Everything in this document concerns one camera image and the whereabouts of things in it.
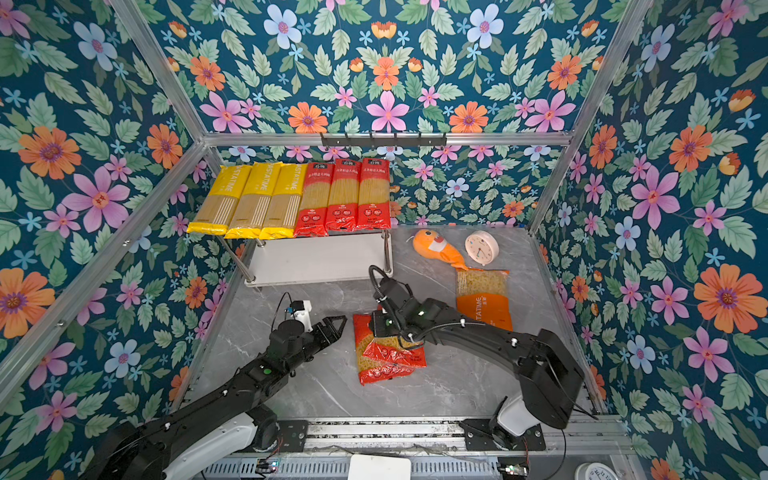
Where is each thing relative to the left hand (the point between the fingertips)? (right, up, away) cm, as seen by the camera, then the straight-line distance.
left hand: (345, 317), depth 81 cm
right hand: (+8, -1, -1) cm, 8 cm away
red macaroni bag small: (+11, -10, -2) cm, 15 cm away
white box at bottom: (+11, -30, -15) cm, 35 cm away
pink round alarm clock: (+44, +20, +24) cm, 54 cm away
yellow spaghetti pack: (-31, +30, -6) cm, 43 cm away
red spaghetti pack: (-6, +27, -9) cm, 29 cm away
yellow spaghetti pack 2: (-23, +27, -7) cm, 36 cm away
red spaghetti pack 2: (+1, +30, -6) cm, 31 cm away
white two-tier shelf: (-10, +17, +22) cm, 29 cm away
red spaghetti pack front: (+9, +28, -7) cm, 30 cm away
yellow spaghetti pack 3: (-14, +26, -9) cm, 31 cm away
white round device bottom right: (+59, -32, -14) cm, 69 cm away
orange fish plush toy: (+25, +21, +24) cm, 40 cm away
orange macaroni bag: (+42, +4, +15) cm, 44 cm away
